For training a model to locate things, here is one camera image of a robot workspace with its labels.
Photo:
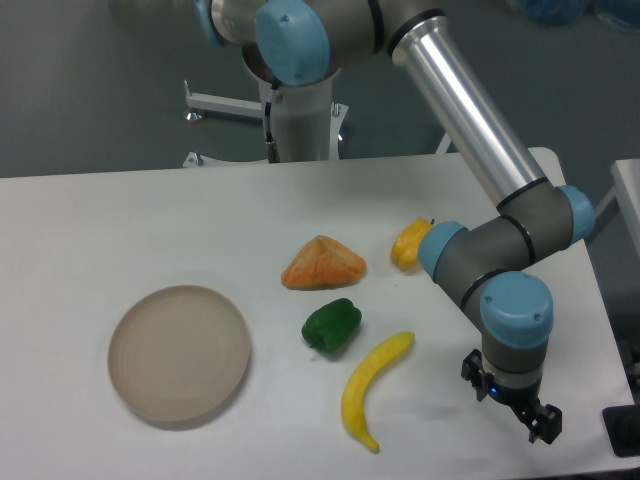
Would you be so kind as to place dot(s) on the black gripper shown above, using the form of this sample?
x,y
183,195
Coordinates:
x,y
519,391

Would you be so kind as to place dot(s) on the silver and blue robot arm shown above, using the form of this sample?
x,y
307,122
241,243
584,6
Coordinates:
x,y
302,44

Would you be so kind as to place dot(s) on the yellow pepper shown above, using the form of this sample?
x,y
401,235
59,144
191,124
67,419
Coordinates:
x,y
404,251

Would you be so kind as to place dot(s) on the green pepper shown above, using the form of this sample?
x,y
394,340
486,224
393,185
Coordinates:
x,y
330,327

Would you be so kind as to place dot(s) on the black device at right edge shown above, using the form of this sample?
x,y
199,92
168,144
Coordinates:
x,y
622,426

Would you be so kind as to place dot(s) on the yellow banana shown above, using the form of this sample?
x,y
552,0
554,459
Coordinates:
x,y
372,366

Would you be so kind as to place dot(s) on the orange triangular bread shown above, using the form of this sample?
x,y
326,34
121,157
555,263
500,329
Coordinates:
x,y
323,262

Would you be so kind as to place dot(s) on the white table at right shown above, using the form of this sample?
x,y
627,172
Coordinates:
x,y
623,198

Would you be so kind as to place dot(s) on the beige round plate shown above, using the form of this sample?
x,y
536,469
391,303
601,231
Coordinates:
x,y
178,356

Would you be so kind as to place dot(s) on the blue object top right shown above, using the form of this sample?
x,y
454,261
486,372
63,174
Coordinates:
x,y
617,14

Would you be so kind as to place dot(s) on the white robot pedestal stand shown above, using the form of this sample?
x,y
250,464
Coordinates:
x,y
300,123

